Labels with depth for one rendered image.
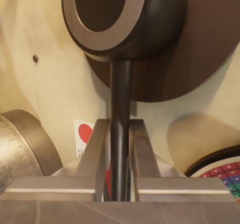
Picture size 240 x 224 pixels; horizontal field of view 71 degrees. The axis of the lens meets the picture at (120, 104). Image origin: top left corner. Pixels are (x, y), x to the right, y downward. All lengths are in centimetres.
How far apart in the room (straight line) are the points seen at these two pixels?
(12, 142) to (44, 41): 15
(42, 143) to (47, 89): 9
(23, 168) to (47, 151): 4
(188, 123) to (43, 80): 22
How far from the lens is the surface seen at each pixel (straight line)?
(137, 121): 15
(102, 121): 15
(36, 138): 31
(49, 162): 31
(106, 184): 26
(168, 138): 18
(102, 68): 17
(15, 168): 29
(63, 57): 24
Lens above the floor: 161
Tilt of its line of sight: 31 degrees down
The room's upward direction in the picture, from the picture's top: 100 degrees clockwise
